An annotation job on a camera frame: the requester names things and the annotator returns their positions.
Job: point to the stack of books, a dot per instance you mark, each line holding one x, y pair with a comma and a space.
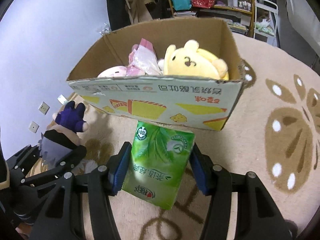
185, 13

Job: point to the beige patterned carpet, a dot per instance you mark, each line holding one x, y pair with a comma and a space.
250, 142

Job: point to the green tissue pack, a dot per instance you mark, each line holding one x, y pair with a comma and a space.
155, 167

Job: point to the yellow plush toy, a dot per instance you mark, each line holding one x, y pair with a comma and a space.
190, 62

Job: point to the printed cardboard box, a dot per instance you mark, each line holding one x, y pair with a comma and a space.
150, 105

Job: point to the white-haired plush doll purple outfit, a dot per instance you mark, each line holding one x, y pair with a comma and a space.
70, 117

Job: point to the pink plastic bag roll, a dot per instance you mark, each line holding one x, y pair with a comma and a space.
142, 60

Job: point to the wooden shelf with items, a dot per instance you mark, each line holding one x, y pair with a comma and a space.
237, 12

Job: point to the white metal cart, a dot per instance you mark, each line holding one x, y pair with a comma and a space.
266, 22

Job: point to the white wall socket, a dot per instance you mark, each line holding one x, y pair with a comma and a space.
43, 108
33, 127

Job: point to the clear plastic bag of toys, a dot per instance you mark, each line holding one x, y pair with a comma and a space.
105, 29

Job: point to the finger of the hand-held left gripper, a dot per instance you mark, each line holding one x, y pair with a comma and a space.
25, 160
62, 166

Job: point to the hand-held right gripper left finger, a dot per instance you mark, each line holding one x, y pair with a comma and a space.
121, 170

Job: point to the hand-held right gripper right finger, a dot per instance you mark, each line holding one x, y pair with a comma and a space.
201, 170

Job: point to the pale pink plush toy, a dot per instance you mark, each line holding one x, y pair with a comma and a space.
112, 72

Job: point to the dark hanging garment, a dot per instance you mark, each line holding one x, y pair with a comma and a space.
116, 7

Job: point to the beige hanging garment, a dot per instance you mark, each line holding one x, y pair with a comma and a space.
142, 7

